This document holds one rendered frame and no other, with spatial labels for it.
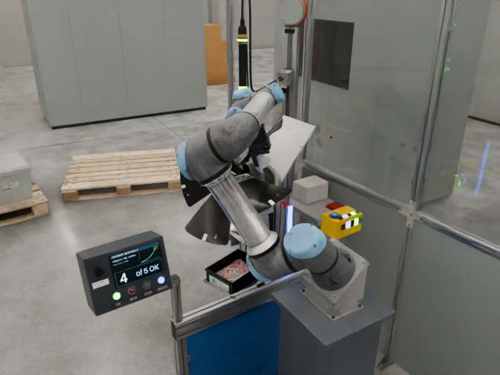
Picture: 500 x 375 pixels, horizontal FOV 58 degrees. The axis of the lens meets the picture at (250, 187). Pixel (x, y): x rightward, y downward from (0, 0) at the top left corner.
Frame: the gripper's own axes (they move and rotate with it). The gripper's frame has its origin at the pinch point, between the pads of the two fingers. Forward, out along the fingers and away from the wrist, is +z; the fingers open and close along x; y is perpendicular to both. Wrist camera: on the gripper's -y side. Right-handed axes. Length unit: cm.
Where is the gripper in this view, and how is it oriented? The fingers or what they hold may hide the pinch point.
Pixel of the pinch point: (260, 170)
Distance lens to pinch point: 190.8
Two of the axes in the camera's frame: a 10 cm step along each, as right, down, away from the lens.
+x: 1.3, -5.0, 8.6
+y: 9.5, -1.8, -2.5
